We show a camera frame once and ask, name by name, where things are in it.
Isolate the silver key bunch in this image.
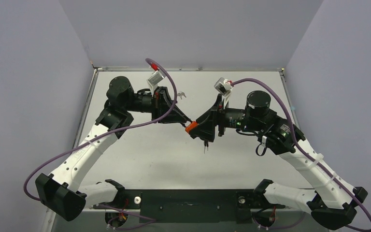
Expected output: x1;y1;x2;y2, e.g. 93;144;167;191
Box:
173;91;186;104

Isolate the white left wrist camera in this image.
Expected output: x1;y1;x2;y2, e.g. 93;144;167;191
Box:
146;63;166;95

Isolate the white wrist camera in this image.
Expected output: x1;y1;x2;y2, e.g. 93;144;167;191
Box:
214;77;233;108
146;63;166;95

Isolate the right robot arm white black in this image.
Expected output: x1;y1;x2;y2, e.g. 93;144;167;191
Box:
186;90;367;230

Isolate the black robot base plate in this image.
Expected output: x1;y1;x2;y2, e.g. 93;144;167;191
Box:
107;189;273;224

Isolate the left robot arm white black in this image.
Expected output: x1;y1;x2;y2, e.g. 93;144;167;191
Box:
35;76;173;221

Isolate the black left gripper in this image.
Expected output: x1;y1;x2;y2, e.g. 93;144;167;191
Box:
124;87;187;124

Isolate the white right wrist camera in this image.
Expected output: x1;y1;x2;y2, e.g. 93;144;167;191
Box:
214;77;233;108

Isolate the black-headed dark spare key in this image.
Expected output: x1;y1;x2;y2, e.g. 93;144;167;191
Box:
203;141;209;154

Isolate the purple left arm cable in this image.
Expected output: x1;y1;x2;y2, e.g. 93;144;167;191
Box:
23;58;178;202

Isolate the orange Opel padlock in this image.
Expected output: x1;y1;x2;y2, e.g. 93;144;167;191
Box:
185;121;199;134

